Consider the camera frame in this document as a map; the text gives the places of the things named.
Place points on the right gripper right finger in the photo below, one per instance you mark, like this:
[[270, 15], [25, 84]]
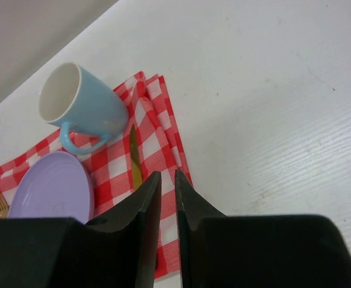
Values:
[[217, 250]]

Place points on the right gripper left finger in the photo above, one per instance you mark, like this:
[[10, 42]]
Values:
[[115, 249]]

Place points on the purple plate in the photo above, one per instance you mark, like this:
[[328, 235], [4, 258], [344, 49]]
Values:
[[57, 185]]

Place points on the gold knife green handle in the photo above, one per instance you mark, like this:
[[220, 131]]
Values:
[[135, 159]]

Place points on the red checkered cloth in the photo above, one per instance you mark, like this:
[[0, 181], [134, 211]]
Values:
[[160, 149]]

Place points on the gold fork green handle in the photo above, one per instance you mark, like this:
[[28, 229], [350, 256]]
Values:
[[4, 207]]

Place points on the blue mug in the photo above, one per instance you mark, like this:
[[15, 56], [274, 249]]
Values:
[[76, 101]]

